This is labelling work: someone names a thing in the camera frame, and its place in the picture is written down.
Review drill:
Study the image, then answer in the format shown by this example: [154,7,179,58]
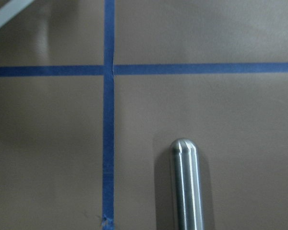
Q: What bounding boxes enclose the steel muddler rod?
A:
[169,138,204,230]

